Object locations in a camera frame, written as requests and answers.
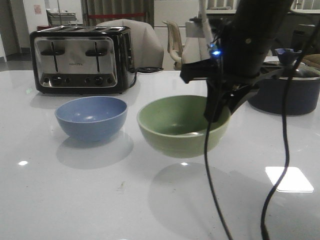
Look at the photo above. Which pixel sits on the black appliance at right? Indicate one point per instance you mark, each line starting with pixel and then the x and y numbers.
pixel 300 36

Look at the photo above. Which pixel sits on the black silver toaster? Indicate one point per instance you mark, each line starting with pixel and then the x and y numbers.
pixel 82 60

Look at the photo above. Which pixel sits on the beige plastic chair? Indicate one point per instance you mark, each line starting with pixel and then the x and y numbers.
pixel 174 43

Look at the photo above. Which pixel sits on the right grey upholstered chair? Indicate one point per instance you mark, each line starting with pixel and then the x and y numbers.
pixel 195 50

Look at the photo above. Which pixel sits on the glass lid blue knob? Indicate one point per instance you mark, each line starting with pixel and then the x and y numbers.
pixel 286 59

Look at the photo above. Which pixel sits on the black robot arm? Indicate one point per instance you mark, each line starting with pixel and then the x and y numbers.
pixel 237 50

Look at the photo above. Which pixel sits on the white cabinet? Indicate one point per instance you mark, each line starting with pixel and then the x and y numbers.
pixel 177 11

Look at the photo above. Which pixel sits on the dark blue saucepan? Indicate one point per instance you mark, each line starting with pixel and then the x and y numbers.
pixel 302 96

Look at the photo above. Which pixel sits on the light green bowl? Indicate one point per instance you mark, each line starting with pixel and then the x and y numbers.
pixel 176 127

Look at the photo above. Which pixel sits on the grey upholstered chair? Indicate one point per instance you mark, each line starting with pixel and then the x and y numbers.
pixel 147 48
pixel 195 50

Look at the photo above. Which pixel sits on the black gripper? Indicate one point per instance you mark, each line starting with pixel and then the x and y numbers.
pixel 229 78

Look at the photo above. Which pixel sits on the red box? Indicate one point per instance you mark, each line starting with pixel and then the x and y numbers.
pixel 42 27

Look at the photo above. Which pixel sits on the blue bowl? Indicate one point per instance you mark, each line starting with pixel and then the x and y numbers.
pixel 93 118

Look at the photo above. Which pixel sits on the left grey upholstered chair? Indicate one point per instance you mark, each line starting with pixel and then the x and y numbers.
pixel 147 48

